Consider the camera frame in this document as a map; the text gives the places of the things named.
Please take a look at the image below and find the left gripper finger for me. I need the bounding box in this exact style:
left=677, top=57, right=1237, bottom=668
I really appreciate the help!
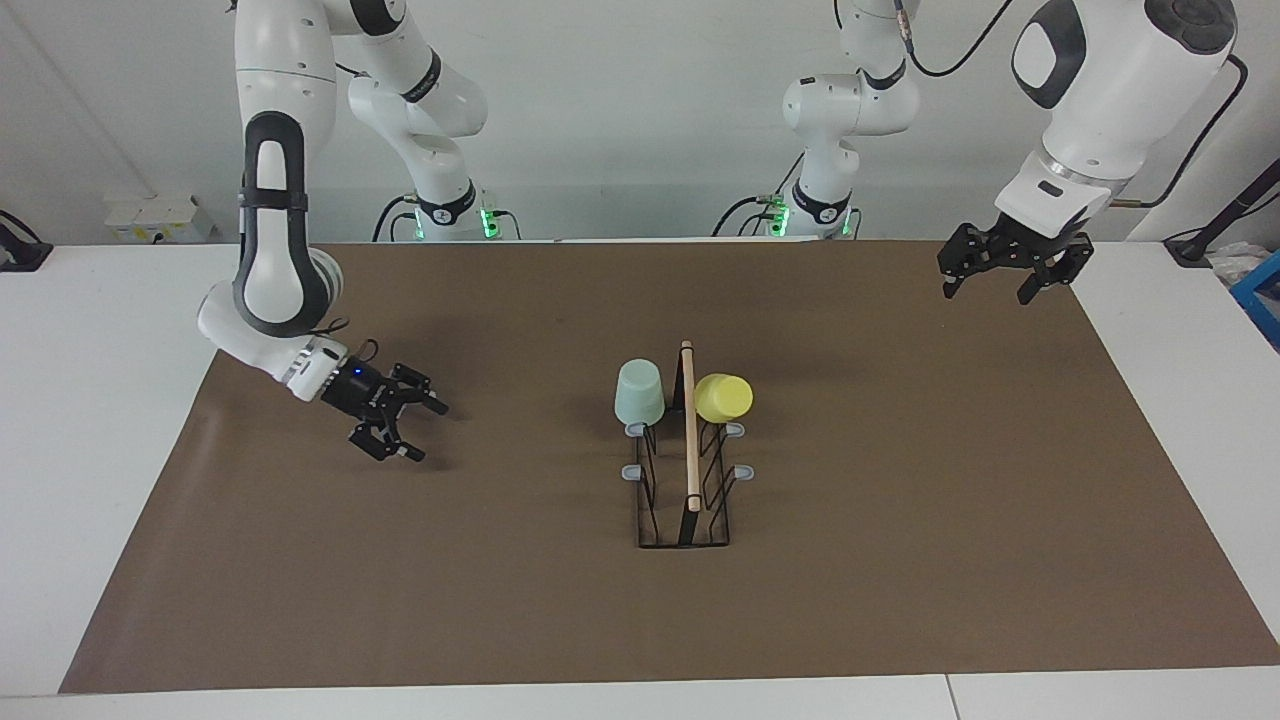
left=937, top=225, right=996, bottom=301
left=1017, top=240, right=1094, bottom=306

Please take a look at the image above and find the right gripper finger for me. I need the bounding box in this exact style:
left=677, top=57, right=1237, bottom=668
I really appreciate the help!
left=348, top=422, right=427, bottom=463
left=388, top=363, right=451, bottom=417

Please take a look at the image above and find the pale green plastic cup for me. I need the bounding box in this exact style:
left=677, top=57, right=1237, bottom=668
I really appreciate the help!
left=613, top=359, right=667, bottom=425

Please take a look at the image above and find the yellow plastic cup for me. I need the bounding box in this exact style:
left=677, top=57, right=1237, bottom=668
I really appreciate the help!
left=694, top=373, right=754, bottom=424

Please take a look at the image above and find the crumpled clear plastic bag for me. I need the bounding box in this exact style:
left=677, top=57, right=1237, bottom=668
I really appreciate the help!
left=1208, top=243, right=1271, bottom=291

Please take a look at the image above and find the brown table mat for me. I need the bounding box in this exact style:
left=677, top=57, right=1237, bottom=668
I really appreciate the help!
left=58, top=238, right=1280, bottom=694

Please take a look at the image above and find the black stand pole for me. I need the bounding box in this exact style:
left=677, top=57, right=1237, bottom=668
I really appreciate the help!
left=1163, top=160, right=1280, bottom=266

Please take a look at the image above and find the blue box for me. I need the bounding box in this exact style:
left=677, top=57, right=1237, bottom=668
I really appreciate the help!
left=1230, top=250, right=1280, bottom=351

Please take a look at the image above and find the white power strip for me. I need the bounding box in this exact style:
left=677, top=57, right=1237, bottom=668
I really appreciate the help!
left=103, top=193, right=216, bottom=244

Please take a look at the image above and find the black table clamp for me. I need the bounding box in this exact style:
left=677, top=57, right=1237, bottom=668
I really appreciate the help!
left=0, top=210, right=53, bottom=273

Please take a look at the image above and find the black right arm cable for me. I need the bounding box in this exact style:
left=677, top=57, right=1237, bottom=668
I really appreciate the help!
left=300, top=318, right=379, bottom=363

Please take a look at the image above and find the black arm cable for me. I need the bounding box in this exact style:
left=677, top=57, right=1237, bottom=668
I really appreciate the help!
left=895, top=0, right=1249, bottom=208
left=300, top=318, right=379, bottom=363

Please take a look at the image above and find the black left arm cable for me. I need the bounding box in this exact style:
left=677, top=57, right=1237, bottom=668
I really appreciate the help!
left=895, top=0, right=1249, bottom=208

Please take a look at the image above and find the black base cable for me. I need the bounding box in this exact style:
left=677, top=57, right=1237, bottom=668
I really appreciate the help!
left=373, top=195, right=413, bottom=243
left=712, top=185, right=791, bottom=238

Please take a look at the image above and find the black wire cup rack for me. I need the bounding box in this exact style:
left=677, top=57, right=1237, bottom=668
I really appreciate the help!
left=622, top=340, right=756, bottom=549

